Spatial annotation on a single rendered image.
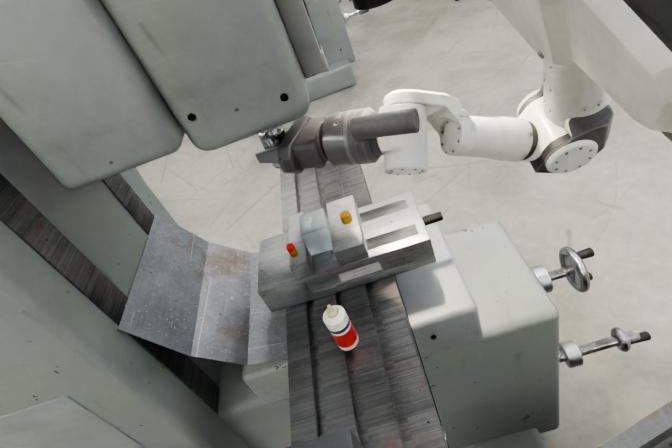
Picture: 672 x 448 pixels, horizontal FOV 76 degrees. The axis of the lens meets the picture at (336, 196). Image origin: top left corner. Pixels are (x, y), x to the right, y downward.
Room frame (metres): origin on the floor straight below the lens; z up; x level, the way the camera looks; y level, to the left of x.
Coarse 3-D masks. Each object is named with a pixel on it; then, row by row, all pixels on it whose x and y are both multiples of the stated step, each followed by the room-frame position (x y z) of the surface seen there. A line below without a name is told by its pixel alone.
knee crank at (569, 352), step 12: (612, 336) 0.48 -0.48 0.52; (624, 336) 0.46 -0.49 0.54; (636, 336) 0.46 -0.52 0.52; (648, 336) 0.46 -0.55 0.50; (564, 348) 0.49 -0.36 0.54; (576, 348) 0.48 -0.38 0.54; (588, 348) 0.48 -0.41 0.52; (600, 348) 0.47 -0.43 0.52; (624, 348) 0.45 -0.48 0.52; (564, 360) 0.48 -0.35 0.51; (576, 360) 0.46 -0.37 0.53
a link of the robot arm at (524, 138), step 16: (528, 112) 0.57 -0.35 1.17; (480, 128) 0.53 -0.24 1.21; (496, 128) 0.53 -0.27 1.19; (512, 128) 0.53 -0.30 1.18; (528, 128) 0.53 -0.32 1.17; (544, 128) 0.52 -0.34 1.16; (560, 128) 0.50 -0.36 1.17; (480, 144) 0.52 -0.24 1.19; (496, 144) 0.52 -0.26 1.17; (512, 144) 0.52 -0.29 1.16; (528, 144) 0.52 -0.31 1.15; (544, 144) 0.51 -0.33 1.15; (560, 144) 0.48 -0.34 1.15; (496, 160) 0.54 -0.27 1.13; (512, 160) 0.53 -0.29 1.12; (528, 160) 0.52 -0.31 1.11; (544, 160) 0.50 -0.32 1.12
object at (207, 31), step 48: (144, 0) 0.58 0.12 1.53; (192, 0) 0.58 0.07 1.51; (240, 0) 0.57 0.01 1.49; (144, 48) 0.59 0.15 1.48; (192, 48) 0.58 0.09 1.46; (240, 48) 0.57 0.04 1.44; (288, 48) 0.59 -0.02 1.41; (192, 96) 0.59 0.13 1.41; (240, 96) 0.58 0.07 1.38; (288, 96) 0.57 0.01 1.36
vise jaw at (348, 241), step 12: (336, 204) 0.71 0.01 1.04; (348, 204) 0.69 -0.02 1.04; (336, 216) 0.67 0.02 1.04; (336, 228) 0.64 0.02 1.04; (348, 228) 0.62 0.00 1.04; (360, 228) 0.61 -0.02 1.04; (336, 240) 0.61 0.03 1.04; (348, 240) 0.59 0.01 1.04; (360, 240) 0.58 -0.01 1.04; (336, 252) 0.58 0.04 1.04; (348, 252) 0.57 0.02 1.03; (360, 252) 0.57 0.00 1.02
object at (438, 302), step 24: (432, 240) 0.68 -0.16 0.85; (432, 264) 0.62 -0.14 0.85; (456, 264) 0.60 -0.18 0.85; (408, 288) 0.59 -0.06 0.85; (432, 288) 0.56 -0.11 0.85; (456, 288) 0.54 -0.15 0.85; (408, 312) 0.53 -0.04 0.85; (432, 312) 0.51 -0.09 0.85; (456, 312) 0.49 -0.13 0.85; (432, 336) 0.49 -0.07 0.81; (456, 336) 0.49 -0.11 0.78; (480, 336) 0.48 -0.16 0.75; (264, 384) 0.54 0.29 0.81; (288, 384) 0.53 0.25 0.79
